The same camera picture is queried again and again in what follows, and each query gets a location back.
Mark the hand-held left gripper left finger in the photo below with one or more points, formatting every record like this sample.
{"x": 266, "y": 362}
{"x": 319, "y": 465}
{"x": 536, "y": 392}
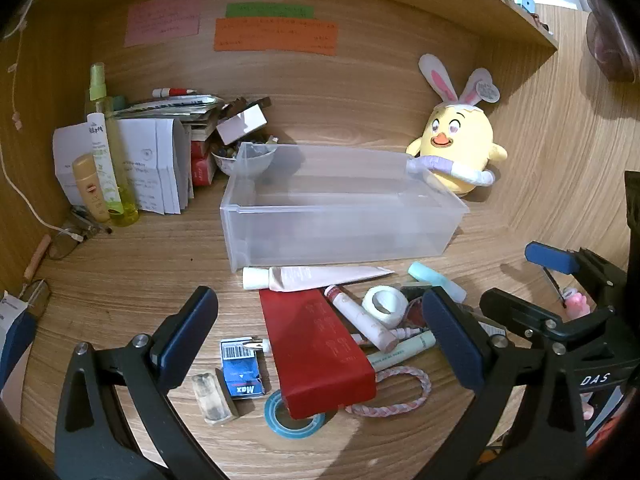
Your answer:
{"x": 187, "y": 325}

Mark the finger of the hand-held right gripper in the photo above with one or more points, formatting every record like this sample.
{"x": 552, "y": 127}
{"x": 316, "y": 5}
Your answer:
{"x": 520, "y": 312}
{"x": 550, "y": 257}

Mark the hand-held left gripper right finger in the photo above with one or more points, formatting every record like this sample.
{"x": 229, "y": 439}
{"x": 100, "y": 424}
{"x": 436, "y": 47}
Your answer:
{"x": 450, "y": 340}

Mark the light green stick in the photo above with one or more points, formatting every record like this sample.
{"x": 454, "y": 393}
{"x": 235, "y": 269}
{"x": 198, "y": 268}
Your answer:
{"x": 400, "y": 352}

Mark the white tape roll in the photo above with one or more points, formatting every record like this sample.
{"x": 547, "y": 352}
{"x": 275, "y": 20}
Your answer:
{"x": 400, "y": 310}

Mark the olive green cylinder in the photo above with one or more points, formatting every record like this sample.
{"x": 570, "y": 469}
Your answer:
{"x": 415, "y": 290}

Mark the mint green tube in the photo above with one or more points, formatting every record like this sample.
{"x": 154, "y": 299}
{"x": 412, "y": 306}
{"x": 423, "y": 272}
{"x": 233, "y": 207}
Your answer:
{"x": 430, "y": 275}

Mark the lip gloss tube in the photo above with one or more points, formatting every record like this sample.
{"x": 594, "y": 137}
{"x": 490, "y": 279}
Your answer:
{"x": 365, "y": 322}

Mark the blue tape roll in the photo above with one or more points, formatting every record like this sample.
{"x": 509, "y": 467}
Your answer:
{"x": 272, "y": 420}

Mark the long red box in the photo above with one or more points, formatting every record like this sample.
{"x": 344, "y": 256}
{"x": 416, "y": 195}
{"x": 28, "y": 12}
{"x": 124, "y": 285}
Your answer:
{"x": 320, "y": 355}

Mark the pink cream tube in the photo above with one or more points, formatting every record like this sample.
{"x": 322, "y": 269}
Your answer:
{"x": 320, "y": 276}

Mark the clear plastic storage box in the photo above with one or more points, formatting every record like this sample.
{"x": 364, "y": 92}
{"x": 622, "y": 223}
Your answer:
{"x": 340, "y": 230}

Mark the dark red round case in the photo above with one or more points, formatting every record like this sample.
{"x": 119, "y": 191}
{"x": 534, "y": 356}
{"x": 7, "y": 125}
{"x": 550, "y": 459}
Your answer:
{"x": 417, "y": 311}

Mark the pink small figurine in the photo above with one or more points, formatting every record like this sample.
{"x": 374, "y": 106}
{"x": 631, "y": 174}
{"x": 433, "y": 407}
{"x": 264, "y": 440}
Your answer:
{"x": 575, "y": 305}

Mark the blue staples box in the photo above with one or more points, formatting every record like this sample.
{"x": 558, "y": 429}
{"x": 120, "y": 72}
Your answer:
{"x": 242, "y": 375}

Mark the small silver white clip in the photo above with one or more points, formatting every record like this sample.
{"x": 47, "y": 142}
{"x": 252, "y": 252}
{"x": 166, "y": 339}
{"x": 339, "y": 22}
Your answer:
{"x": 260, "y": 345}

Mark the clear eraser block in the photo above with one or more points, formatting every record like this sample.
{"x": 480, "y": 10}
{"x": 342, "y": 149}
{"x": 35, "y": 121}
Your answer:
{"x": 210, "y": 397}

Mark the eyeglasses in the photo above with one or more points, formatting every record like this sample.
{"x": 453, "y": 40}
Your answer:
{"x": 82, "y": 222}

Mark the yellow chick plush toy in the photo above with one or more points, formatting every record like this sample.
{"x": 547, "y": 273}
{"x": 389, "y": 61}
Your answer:
{"x": 460, "y": 140}

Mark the small red box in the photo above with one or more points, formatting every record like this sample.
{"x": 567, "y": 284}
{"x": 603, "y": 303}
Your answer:
{"x": 199, "y": 149}
{"x": 202, "y": 172}

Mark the folded white paper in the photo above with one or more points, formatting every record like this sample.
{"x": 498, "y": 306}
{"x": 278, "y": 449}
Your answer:
{"x": 150, "y": 170}

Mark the wooden stick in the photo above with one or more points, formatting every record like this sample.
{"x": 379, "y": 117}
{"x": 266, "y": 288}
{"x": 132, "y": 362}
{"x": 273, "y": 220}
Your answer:
{"x": 37, "y": 257}

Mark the bowl of beads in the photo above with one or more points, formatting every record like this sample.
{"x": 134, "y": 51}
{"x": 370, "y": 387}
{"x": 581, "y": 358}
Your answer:
{"x": 230, "y": 162}

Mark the yellow-green spray bottle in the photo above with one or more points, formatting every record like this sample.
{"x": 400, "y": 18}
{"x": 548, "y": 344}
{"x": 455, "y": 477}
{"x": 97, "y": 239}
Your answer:
{"x": 119, "y": 170}

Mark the beige bottle with red label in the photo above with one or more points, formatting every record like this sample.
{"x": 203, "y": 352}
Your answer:
{"x": 87, "y": 185}

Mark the blue and white box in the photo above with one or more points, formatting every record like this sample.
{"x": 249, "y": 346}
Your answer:
{"x": 15, "y": 330}

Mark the white lotion tube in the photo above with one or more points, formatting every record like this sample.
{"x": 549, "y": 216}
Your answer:
{"x": 100, "y": 155}

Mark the small cardboard box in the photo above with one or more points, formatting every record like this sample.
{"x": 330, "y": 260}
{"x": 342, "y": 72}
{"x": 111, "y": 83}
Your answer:
{"x": 240, "y": 122}

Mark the stack of booklets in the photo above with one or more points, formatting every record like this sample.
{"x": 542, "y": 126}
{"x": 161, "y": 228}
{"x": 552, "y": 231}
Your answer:
{"x": 170, "y": 110}

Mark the dark maroon round object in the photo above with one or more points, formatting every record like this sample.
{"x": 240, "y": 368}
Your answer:
{"x": 610, "y": 40}

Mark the red and white marker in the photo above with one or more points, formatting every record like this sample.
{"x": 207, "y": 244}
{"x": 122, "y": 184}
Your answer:
{"x": 172, "y": 92}

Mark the wooden shelf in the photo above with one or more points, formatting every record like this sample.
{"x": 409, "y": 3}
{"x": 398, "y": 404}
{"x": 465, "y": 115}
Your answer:
{"x": 510, "y": 15}

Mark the orange paper note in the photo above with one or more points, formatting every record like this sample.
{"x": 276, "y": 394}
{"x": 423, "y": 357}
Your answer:
{"x": 275, "y": 36}

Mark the pink paper note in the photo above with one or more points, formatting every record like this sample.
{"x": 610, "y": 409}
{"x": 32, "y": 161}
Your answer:
{"x": 162, "y": 19}

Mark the green paper note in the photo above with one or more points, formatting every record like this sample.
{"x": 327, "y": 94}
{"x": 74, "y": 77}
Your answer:
{"x": 270, "y": 10}

